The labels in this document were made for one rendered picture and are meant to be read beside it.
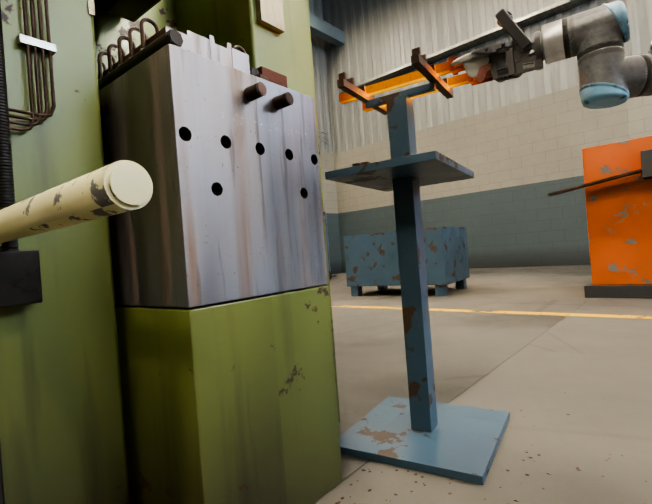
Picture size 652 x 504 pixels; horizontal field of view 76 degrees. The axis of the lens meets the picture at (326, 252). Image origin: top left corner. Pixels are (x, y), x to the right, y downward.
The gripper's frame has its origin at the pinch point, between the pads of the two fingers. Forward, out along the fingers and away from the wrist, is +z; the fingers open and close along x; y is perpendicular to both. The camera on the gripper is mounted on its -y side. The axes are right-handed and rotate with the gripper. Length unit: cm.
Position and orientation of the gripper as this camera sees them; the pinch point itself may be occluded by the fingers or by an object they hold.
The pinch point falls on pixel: (458, 63)
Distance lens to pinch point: 128.5
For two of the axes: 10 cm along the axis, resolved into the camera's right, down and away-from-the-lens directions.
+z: -8.3, 0.8, 5.6
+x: 5.3, -2.2, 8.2
